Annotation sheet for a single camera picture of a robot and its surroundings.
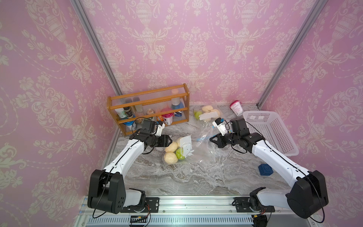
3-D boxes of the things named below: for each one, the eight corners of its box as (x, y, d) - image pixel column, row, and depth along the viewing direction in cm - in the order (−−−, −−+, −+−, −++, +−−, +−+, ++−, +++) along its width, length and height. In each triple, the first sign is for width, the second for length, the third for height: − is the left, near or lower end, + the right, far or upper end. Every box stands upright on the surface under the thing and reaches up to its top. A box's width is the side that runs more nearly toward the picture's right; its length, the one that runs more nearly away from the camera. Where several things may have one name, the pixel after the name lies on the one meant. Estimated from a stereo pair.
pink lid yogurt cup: (232, 117, 115) (234, 110, 109) (229, 106, 123) (231, 100, 117) (241, 117, 115) (244, 110, 109) (237, 106, 123) (240, 100, 117)
